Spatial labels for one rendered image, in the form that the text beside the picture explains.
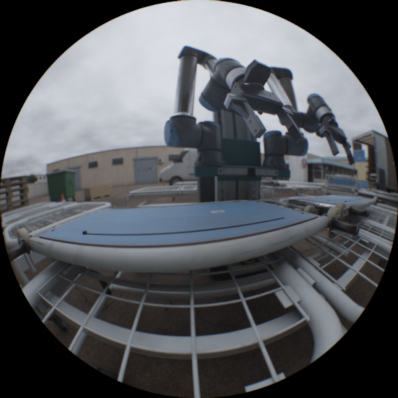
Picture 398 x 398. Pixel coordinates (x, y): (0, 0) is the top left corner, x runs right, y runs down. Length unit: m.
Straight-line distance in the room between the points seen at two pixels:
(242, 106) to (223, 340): 0.39
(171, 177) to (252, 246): 7.23
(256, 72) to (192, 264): 0.40
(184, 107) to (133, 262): 0.70
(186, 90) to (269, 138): 0.60
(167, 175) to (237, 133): 6.55
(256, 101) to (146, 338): 0.48
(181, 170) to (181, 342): 7.34
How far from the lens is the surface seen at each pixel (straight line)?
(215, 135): 0.77
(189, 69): 0.87
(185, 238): 0.21
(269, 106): 0.37
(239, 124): 1.11
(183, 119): 0.69
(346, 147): 0.67
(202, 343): 0.22
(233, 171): 0.75
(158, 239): 0.21
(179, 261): 0.17
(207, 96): 0.50
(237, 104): 0.28
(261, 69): 0.37
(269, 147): 0.94
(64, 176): 6.04
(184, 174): 7.39
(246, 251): 0.19
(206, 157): 0.72
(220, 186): 0.93
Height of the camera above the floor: 0.66
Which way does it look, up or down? 10 degrees down
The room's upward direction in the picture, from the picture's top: 1 degrees counter-clockwise
